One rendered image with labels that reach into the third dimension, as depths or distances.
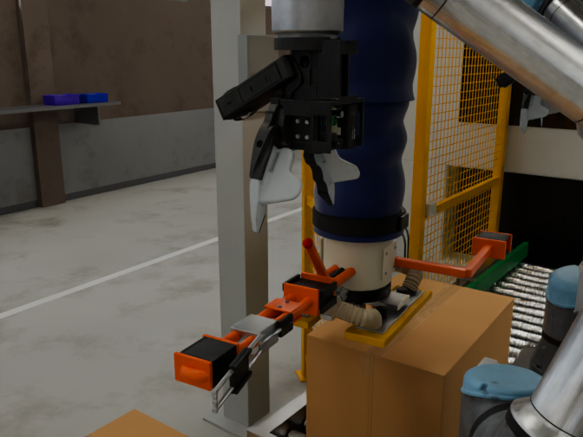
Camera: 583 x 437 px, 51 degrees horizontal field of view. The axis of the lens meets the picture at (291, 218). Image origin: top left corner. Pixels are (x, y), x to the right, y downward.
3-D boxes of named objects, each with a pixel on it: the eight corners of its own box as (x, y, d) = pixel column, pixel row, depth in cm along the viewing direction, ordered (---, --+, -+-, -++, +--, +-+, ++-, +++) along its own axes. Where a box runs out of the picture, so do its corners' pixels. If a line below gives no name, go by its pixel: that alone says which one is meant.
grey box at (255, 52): (270, 108, 263) (269, 35, 255) (279, 109, 260) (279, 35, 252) (239, 112, 248) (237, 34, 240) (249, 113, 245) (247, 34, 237)
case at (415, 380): (394, 374, 229) (399, 272, 219) (503, 408, 207) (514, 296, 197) (305, 459, 181) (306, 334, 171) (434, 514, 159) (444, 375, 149)
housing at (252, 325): (250, 334, 120) (249, 312, 118) (280, 342, 116) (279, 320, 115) (229, 348, 114) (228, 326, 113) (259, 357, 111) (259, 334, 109)
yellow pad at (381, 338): (396, 290, 169) (397, 273, 167) (432, 297, 164) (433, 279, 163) (343, 338, 140) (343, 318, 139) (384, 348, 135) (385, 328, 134)
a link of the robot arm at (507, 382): (528, 431, 96) (538, 352, 92) (557, 491, 83) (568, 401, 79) (449, 427, 97) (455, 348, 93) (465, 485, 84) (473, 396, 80)
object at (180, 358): (206, 359, 109) (205, 333, 108) (240, 369, 106) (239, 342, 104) (174, 380, 102) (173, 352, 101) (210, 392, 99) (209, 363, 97)
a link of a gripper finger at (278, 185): (278, 229, 60) (310, 145, 62) (232, 219, 63) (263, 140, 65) (293, 240, 62) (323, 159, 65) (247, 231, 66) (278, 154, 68)
